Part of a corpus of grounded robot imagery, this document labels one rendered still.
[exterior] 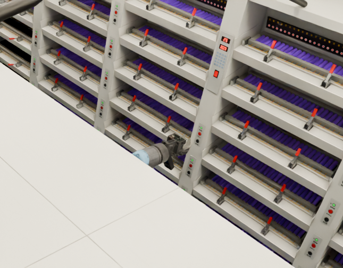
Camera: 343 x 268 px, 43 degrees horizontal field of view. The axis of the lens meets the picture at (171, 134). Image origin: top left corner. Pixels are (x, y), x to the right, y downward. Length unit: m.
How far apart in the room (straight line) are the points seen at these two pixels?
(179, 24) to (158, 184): 1.65
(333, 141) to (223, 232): 1.39
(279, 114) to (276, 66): 0.21
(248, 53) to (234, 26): 0.13
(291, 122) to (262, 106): 0.15
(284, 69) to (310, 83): 0.13
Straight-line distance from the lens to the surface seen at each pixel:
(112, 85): 2.51
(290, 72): 1.84
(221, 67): 1.98
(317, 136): 1.83
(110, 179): 0.50
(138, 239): 0.43
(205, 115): 2.08
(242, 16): 1.91
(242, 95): 1.97
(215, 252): 0.44
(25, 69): 3.27
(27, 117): 0.61
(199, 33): 2.04
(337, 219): 1.92
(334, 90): 1.78
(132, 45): 2.34
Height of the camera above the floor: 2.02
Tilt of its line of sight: 28 degrees down
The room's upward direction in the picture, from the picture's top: 14 degrees clockwise
